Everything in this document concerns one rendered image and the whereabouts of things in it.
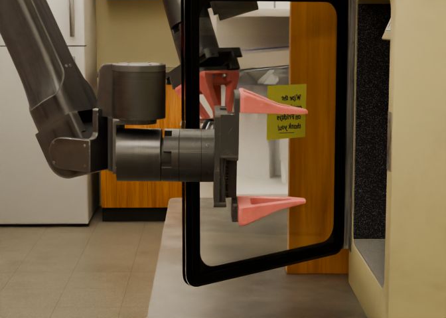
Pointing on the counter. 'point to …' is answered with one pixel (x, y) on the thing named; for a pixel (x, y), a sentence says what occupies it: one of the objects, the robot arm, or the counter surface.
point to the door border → (199, 121)
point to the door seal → (199, 127)
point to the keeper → (389, 141)
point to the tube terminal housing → (411, 158)
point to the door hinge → (350, 117)
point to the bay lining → (371, 121)
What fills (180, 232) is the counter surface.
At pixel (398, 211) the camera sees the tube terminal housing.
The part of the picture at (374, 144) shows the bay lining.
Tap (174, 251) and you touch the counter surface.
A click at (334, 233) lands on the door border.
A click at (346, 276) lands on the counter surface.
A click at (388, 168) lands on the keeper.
